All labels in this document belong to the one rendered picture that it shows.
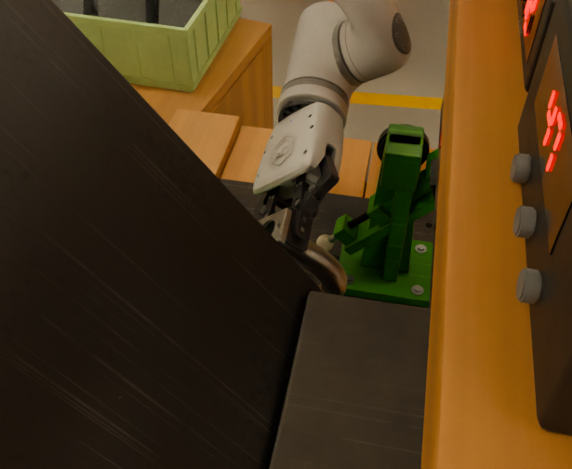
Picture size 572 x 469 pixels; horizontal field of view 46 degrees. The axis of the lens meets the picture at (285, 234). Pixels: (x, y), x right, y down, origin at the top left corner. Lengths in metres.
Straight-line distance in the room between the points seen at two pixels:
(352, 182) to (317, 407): 0.78
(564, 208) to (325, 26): 0.64
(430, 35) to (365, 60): 2.81
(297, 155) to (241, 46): 1.17
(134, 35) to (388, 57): 0.98
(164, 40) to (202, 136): 0.35
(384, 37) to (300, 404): 0.42
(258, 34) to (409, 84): 1.40
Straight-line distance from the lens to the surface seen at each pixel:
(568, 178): 0.23
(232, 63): 1.81
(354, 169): 1.33
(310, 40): 0.84
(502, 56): 0.40
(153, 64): 1.70
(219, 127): 1.40
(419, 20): 3.73
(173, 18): 1.84
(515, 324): 0.26
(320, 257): 0.73
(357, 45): 0.79
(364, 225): 1.06
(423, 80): 3.25
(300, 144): 0.73
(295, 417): 0.57
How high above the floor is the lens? 1.73
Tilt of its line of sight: 46 degrees down
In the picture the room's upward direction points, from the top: straight up
